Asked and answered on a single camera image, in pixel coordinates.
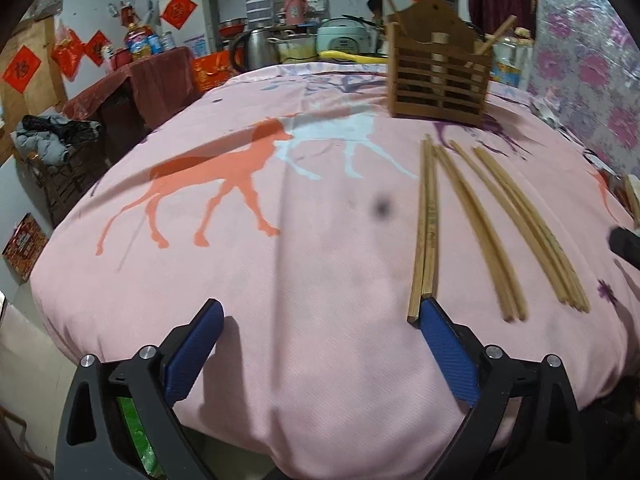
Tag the red diamond paper decoration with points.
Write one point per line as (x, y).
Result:
(22, 67)
(176, 10)
(97, 47)

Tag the yellow lid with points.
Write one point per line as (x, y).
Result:
(345, 55)

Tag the pink thermos jug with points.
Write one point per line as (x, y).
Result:
(295, 6)

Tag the steel electric kettle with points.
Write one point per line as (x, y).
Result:
(255, 50)

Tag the green plastic bag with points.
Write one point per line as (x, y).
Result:
(134, 427)

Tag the metal pot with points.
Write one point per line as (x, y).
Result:
(295, 47)

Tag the red cloth covered table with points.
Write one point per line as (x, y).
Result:
(140, 85)

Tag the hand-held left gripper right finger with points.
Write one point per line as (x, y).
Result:
(447, 355)

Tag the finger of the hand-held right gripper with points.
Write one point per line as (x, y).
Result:
(626, 244)

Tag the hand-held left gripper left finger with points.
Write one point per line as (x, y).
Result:
(192, 355)

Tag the white refrigerator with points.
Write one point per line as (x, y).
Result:
(197, 15)

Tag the blue tin can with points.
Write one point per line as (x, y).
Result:
(155, 43)
(168, 40)

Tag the pale green rice cooker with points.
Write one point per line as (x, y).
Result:
(345, 35)

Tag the red gift box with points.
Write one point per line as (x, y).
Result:
(215, 70)

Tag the brown wooden door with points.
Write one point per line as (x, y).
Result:
(30, 95)

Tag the red printed box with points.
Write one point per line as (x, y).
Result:
(25, 245)

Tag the stacked green food container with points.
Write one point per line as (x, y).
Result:
(257, 0)

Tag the single wooden chopstick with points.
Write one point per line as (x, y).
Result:
(500, 31)

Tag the brown wooden chopstick holder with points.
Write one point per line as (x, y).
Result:
(435, 105)

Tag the dark grey jacket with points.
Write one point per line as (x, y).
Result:
(50, 135)

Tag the clear plastic oil bottle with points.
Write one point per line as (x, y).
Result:
(510, 60)

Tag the red knot decoration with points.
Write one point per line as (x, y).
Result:
(67, 52)

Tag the yellow cooking oil bottle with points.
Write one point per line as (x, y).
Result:
(137, 40)

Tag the pink printed cloth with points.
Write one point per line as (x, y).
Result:
(300, 240)

